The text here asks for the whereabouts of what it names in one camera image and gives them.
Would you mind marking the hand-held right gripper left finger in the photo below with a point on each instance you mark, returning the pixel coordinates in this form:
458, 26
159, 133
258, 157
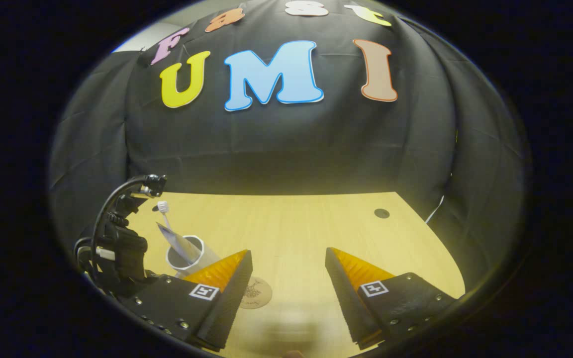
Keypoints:
229, 298

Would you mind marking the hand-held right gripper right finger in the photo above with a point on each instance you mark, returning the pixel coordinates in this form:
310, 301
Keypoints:
346, 298

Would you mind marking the round cork coaster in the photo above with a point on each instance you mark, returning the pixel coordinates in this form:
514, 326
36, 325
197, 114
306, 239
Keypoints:
257, 293

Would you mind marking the white toothpaste tube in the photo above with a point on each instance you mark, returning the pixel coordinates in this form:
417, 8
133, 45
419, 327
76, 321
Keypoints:
179, 242

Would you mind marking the white toothbrush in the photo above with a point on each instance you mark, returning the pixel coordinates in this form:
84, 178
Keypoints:
163, 208

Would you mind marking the wooden desktop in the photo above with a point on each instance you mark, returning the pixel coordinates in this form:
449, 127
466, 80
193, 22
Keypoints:
306, 233

